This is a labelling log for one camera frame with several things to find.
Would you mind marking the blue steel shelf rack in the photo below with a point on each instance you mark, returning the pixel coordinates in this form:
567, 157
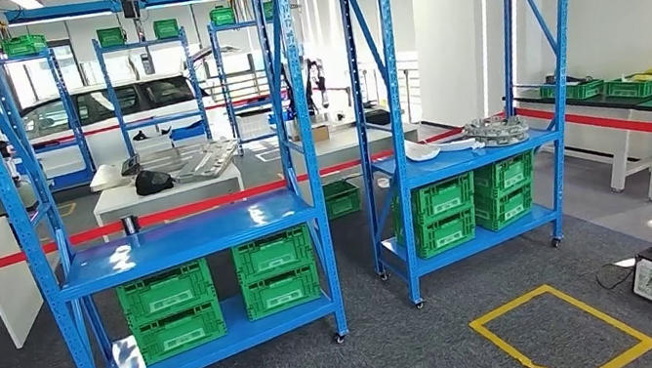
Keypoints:
460, 164
223, 81
113, 98
72, 118
177, 239

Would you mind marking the black trim part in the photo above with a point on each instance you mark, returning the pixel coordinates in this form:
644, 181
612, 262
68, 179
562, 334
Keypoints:
142, 136

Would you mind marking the black ribbed plastic part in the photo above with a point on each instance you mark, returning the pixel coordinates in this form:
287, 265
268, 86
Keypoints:
130, 166

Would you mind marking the green plastic crate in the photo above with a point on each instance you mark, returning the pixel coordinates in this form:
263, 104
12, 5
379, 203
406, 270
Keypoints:
167, 29
503, 209
586, 89
632, 88
281, 292
222, 16
269, 10
24, 45
445, 233
505, 176
179, 333
440, 200
343, 199
273, 255
166, 293
111, 37

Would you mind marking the open brown cardboard box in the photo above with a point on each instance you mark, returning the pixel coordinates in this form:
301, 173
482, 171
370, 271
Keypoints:
322, 133

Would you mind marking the white plastic crate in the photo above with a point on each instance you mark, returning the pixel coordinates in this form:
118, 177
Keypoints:
255, 126

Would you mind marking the white curved body panel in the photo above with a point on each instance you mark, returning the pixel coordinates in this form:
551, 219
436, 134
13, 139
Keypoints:
425, 150

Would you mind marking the large silver metal panel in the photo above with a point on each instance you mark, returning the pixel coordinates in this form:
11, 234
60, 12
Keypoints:
208, 160

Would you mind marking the blue storage bin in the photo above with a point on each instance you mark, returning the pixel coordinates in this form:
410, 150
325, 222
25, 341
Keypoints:
187, 132

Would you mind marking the black helmet bag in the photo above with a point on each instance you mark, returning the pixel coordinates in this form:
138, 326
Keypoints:
154, 182

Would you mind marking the white storage bin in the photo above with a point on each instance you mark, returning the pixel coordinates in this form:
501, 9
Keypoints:
153, 144

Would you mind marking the stack of silver hubcaps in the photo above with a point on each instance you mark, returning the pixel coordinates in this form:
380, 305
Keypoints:
497, 130

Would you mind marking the white car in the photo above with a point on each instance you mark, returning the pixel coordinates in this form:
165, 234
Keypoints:
152, 80

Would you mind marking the dark top table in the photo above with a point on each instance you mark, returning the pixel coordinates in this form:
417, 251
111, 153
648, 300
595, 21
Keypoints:
620, 162

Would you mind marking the dark barrier post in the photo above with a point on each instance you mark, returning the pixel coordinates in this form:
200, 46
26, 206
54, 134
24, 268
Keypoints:
130, 225

